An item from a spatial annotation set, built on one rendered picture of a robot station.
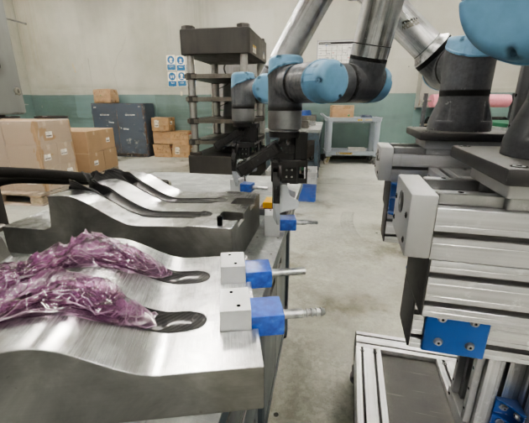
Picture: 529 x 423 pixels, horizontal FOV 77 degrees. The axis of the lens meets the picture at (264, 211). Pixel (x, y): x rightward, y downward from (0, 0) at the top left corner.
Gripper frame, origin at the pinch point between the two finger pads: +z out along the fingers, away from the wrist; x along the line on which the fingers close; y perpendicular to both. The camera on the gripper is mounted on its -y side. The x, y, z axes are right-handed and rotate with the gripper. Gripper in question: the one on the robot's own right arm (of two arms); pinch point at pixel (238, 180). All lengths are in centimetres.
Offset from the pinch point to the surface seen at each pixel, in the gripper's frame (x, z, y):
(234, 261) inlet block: -66, -4, 26
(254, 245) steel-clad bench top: -41.6, 4.6, 20.3
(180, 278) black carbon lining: -68, 0, 17
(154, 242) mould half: -57, 0, 5
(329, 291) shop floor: 77, 85, 27
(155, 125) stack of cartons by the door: 516, 18, -396
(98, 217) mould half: -58, -5, -6
